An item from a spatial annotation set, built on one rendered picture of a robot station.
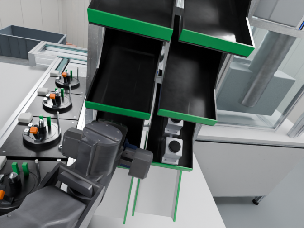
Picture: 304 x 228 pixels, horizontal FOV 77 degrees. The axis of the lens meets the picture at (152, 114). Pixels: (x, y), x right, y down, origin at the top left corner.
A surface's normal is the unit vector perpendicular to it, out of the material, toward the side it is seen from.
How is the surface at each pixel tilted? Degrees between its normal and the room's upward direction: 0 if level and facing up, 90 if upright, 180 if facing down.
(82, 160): 75
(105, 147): 80
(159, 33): 115
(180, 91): 25
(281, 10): 90
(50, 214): 30
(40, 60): 90
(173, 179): 45
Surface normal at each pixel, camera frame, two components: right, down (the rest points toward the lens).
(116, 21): -0.11, 0.84
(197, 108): 0.18, -0.51
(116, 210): 0.14, -0.18
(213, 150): 0.15, 0.58
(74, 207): 0.37, -0.93
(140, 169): -0.07, 0.32
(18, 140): 0.22, -0.81
